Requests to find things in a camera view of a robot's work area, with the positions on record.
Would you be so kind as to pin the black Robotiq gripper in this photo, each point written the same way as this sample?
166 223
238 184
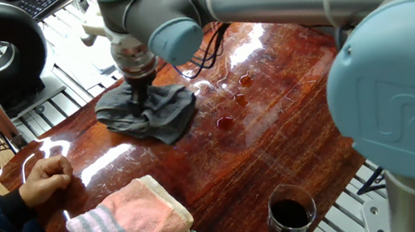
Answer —
142 83

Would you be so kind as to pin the grey cleaning cloth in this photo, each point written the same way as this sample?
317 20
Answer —
166 113

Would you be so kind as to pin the person's bare hand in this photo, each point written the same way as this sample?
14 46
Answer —
45 177

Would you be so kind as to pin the white paper stack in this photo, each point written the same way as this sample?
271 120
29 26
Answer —
81 56

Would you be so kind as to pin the dark red liquid drop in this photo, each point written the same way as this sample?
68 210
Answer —
225 123
245 80
240 99

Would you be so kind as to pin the pink striped towel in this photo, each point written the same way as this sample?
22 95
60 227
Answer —
132 220

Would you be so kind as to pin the black keyboard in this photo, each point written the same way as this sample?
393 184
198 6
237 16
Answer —
41 3

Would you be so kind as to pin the glass of dark liquid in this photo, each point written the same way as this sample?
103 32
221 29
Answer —
290 214

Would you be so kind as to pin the silver robot mounting plate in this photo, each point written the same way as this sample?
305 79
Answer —
376 218

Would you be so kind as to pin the metal clamp bracket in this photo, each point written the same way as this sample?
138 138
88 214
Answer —
79 0

